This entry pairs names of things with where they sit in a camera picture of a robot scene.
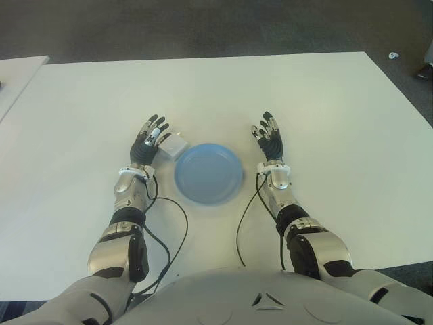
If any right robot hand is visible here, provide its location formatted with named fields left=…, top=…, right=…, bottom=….
left=250, top=110, right=286, bottom=163

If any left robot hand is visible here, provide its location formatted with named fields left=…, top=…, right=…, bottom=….
left=129, top=114, right=173, bottom=169

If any white charger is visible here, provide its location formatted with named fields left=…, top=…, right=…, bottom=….
left=158, top=133, right=189, bottom=160

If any blue plate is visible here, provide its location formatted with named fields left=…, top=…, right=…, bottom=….
left=173, top=143, right=245, bottom=205

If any white side table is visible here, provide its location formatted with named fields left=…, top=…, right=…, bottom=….
left=0, top=55, right=50, bottom=121

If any silver robot torso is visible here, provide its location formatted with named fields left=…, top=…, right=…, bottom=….
left=120, top=265, right=410, bottom=325

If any dark shoe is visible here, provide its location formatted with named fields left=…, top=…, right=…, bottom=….
left=415, top=62, right=433, bottom=81

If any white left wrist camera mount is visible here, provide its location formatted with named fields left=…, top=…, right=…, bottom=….
left=118, top=165, right=156, bottom=180

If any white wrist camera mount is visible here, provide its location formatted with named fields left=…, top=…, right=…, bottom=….
left=256, top=161, right=291, bottom=176
left=118, top=165, right=156, bottom=180

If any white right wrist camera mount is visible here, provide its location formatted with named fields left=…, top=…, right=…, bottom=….
left=256, top=161, right=291, bottom=176

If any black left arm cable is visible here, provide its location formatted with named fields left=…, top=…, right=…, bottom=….
left=127, top=172, right=189, bottom=307

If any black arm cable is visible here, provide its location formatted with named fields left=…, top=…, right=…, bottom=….
left=235, top=172, right=286, bottom=272
left=127, top=172, right=189, bottom=307

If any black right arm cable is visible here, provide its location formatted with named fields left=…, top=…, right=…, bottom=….
left=235, top=172, right=286, bottom=272

